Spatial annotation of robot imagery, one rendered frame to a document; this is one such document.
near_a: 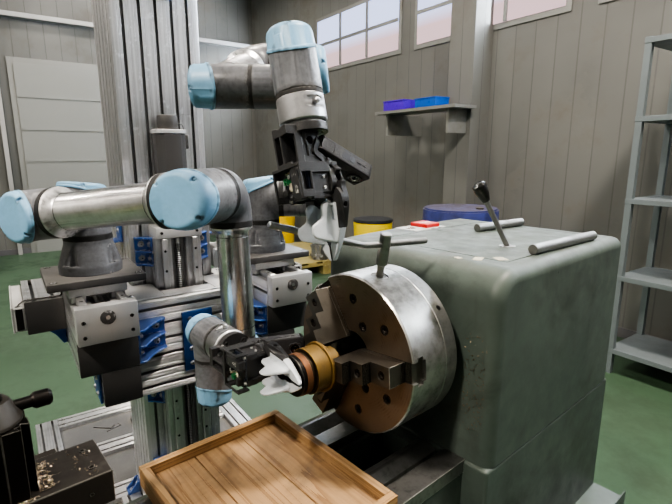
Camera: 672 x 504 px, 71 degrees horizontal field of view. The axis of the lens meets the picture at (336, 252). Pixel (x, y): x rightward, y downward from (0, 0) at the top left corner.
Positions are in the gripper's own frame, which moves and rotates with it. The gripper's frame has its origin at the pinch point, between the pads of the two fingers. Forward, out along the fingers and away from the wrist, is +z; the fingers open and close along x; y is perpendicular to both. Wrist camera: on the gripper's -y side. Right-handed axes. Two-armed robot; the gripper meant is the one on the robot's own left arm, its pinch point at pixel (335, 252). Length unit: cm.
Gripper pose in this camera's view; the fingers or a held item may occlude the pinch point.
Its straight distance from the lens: 74.8
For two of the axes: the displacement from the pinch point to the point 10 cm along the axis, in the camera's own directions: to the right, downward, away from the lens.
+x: 6.4, -1.0, -7.7
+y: -7.5, 1.3, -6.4
